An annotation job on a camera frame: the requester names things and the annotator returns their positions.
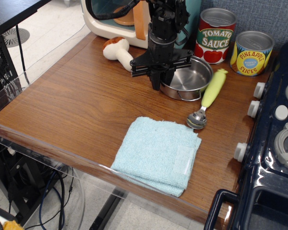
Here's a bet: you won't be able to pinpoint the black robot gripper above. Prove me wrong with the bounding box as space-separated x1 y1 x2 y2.
130 31 193 91

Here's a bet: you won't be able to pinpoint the stainless steel bowl with handles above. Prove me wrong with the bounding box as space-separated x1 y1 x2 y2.
160 56 214 102

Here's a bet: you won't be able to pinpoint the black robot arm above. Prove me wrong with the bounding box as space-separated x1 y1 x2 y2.
81 0 193 90

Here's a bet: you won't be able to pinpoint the plush mushroom toy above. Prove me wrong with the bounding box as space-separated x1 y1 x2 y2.
103 36 133 72

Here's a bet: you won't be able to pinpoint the teal toy microwave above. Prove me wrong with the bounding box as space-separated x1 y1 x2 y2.
81 0 202 49

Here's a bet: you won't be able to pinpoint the tomato sauce can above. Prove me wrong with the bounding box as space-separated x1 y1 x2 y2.
194 8 237 64

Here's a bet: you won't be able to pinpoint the light blue folded towel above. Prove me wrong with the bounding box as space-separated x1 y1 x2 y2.
111 117 202 197

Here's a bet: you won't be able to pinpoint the pineapple slices can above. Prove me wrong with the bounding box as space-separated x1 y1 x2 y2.
230 31 275 76

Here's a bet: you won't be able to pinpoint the dark blue toy stove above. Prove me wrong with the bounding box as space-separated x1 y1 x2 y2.
204 42 288 230

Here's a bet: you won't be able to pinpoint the black desk at left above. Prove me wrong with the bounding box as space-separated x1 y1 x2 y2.
0 0 52 43

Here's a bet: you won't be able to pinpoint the yellow object at floor corner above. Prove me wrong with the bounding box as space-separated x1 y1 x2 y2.
3 220 24 230

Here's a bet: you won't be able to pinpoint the spoon with yellow handle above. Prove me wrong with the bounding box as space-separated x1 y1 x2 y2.
187 69 228 129

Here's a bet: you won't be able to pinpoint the black and blue floor cables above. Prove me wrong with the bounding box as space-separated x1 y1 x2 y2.
24 167 75 230

